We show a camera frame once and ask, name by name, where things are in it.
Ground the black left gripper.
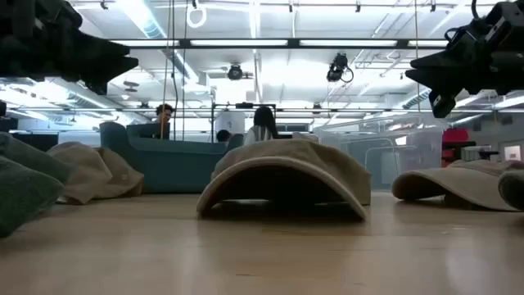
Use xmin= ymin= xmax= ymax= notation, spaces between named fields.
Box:
xmin=0 ymin=0 xmax=140 ymax=96

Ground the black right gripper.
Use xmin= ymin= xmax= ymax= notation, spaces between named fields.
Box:
xmin=404 ymin=0 xmax=524 ymax=120

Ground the beige baseball cap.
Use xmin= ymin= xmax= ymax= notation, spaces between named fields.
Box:
xmin=47 ymin=141 xmax=145 ymax=205
xmin=195 ymin=138 xmax=373 ymax=222
xmin=391 ymin=158 xmax=524 ymax=212

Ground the dark green baseball cap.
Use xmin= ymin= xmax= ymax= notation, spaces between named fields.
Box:
xmin=0 ymin=131 xmax=77 ymax=239
xmin=497 ymin=170 xmax=524 ymax=212

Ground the red office chair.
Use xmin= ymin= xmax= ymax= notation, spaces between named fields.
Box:
xmin=440 ymin=127 xmax=471 ymax=167

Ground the black overhead bar with lights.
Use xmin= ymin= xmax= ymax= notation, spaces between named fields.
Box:
xmin=110 ymin=38 xmax=449 ymax=50

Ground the dark computer monitor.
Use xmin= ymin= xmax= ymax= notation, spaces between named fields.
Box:
xmin=125 ymin=122 xmax=171 ymax=140

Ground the clear plastic bin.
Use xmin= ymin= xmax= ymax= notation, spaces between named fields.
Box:
xmin=313 ymin=116 xmax=446 ymax=192

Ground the white door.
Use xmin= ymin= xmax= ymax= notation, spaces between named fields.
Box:
xmin=503 ymin=140 xmax=524 ymax=163

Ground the blue fabric bin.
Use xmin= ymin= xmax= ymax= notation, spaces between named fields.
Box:
xmin=99 ymin=121 xmax=246 ymax=194

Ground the black ceiling spotlight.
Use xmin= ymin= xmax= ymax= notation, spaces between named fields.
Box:
xmin=227 ymin=62 xmax=246 ymax=82

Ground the black hanging cable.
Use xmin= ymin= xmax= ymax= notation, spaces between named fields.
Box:
xmin=171 ymin=0 xmax=180 ymax=140

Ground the white hanging ring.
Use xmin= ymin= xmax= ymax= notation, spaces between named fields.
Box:
xmin=186 ymin=2 xmax=208 ymax=30

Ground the black overhead camera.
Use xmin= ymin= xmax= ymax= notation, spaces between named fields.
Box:
xmin=326 ymin=52 xmax=355 ymax=84

